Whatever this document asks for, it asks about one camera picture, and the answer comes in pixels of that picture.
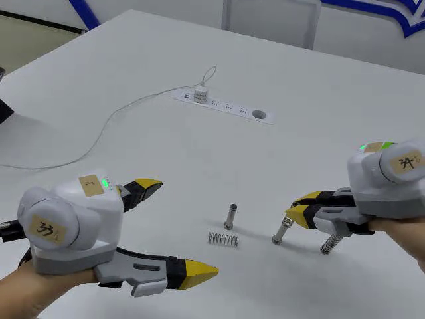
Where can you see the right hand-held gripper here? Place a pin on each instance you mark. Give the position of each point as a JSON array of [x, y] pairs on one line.
[[382, 186]]

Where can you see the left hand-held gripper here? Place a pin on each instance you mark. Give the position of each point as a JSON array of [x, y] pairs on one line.
[[93, 212]]

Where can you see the silver coil spring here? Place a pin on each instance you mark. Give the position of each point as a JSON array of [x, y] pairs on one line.
[[224, 239], [332, 242]]

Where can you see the person's left forearm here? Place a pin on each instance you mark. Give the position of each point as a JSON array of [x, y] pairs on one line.
[[23, 299]]

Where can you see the person's right forearm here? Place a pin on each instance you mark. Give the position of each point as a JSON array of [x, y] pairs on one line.
[[416, 252]]

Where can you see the person's right hand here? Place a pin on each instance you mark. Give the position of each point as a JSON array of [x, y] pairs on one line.
[[395, 226]]

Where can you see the person's left hand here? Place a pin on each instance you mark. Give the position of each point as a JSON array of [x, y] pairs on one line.
[[66, 280]]

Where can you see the white power strip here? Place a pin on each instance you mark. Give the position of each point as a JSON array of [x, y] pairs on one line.
[[229, 107]]

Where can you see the white cube charger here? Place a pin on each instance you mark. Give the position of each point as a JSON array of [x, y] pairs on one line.
[[200, 94]]

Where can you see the black flat object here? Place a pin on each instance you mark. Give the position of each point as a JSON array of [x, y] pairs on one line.
[[4, 111]]

